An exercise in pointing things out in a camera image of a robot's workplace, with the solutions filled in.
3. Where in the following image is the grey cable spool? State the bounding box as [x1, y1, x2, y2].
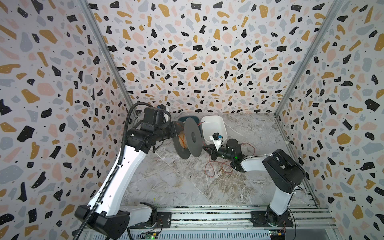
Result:
[173, 118, 203, 160]

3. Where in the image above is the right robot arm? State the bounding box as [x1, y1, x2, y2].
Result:
[203, 139, 305, 228]

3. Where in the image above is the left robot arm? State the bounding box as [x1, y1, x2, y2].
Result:
[73, 102, 178, 240]

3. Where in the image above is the white plastic bin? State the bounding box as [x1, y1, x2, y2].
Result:
[200, 116, 228, 144]

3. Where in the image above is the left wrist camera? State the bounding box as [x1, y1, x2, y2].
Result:
[157, 105, 167, 111]

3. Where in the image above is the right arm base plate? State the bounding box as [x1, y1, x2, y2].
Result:
[250, 211, 294, 228]

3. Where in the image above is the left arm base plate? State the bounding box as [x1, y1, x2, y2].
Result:
[150, 212, 172, 229]

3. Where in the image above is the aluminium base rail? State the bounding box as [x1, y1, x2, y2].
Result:
[120, 205, 342, 240]

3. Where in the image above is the left frame post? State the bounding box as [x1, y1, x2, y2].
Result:
[78, 0, 133, 109]

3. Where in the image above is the frame post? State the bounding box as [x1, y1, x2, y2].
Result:
[274, 0, 344, 119]
[78, 0, 133, 109]

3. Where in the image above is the right frame post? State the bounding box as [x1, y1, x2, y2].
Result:
[274, 0, 344, 119]

